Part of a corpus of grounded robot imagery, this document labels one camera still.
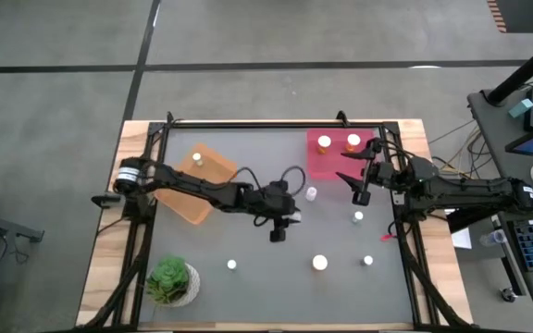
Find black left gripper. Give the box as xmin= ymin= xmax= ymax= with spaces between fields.
xmin=253 ymin=189 xmax=302 ymax=242

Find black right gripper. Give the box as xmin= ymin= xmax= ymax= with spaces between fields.
xmin=335 ymin=138 xmax=400 ymax=206

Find pink plastic bin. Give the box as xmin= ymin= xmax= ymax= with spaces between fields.
xmin=306 ymin=128 xmax=378 ymax=181

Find orange plastic bin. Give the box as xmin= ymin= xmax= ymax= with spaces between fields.
xmin=154 ymin=142 xmax=239 ymax=227

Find grey table mat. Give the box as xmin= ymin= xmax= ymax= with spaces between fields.
xmin=139 ymin=127 xmax=415 ymax=325

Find white paper sheet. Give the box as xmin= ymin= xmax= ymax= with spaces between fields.
xmin=450 ymin=226 xmax=473 ymax=251

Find green succulent in white pot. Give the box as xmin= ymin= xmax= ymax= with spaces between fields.
xmin=144 ymin=255 xmax=202 ymax=309

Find grey side desk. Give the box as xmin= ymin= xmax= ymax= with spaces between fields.
xmin=467 ymin=76 xmax=533 ymax=330

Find clear plastic bottle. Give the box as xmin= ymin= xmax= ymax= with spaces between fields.
xmin=478 ymin=229 xmax=508 ymax=248

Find small teal box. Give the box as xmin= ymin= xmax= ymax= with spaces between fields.
xmin=508 ymin=98 xmax=533 ymax=119

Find black metal pole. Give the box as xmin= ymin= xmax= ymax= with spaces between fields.
xmin=486 ymin=31 xmax=533 ymax=106

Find dark rug with striped edge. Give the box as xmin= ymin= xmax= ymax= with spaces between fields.
xmin=486 ymin=0 xmax=533 ymax=34

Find tangled floor cables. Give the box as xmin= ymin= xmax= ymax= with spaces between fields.
xmin=428 ymin=118 xmax=494 ymax=179

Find black low camera mount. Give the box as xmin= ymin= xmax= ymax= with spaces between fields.
xmin=91 ymin=193 xmax=122 ymax=208

